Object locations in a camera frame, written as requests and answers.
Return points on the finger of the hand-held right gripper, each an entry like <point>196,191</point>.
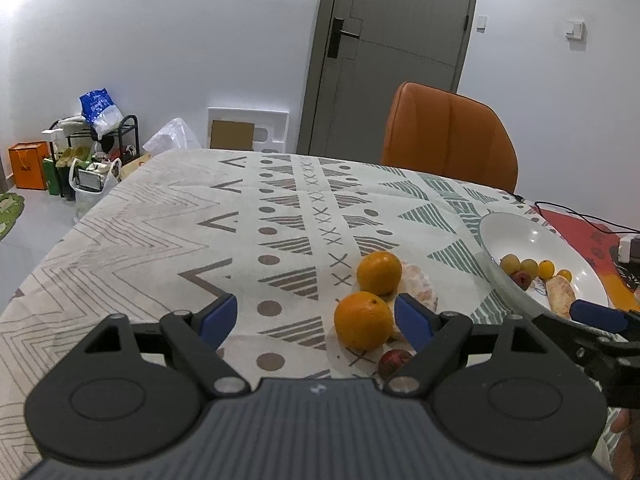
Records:
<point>562,332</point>
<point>600,316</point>

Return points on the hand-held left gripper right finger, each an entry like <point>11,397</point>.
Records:
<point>412,320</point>

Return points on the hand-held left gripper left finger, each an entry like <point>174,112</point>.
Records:
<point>219,320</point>

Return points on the large orange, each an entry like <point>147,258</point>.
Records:
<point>363,320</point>
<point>379,273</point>

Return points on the small yellow kumquat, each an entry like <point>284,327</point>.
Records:
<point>545,269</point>
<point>528,266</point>
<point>565,275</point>

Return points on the small red plum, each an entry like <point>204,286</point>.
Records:
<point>391,363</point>
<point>522,280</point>

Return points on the small green fruit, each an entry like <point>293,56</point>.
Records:
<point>510,263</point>

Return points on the white bowl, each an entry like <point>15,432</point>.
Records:
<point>530,240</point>

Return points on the person's right hand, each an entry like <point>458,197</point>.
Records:
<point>629,445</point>

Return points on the peeled orange half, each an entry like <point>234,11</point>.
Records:
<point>422,285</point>

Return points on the white power adapter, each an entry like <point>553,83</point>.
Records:
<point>629,247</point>

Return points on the red orange printed mat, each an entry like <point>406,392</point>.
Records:
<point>575,230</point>

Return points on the patterned tablecloth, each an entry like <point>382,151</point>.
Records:
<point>150,220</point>

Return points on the white shopping bag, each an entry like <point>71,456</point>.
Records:
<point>95,182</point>

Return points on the brown cardboard sheet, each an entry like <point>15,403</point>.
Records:
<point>231,134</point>

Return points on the clear plastic bag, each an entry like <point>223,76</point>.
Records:
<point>172,137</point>

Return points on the orange leather chair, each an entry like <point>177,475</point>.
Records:
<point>450,135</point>

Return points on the white foam packaging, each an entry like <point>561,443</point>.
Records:
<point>270,125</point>

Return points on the black metal rack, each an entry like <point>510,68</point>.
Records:
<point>131,132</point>

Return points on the green box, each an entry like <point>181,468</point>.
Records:
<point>51,175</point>

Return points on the green rug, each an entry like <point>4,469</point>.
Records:
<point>9,212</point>

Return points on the blue white plastic bag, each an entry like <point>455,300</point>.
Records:
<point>100,110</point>

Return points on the orange paper bag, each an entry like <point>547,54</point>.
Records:
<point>27,165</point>

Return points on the grey door with black lock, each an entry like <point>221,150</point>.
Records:
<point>400,60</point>

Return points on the small white wall switch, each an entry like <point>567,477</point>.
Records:
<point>481,22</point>

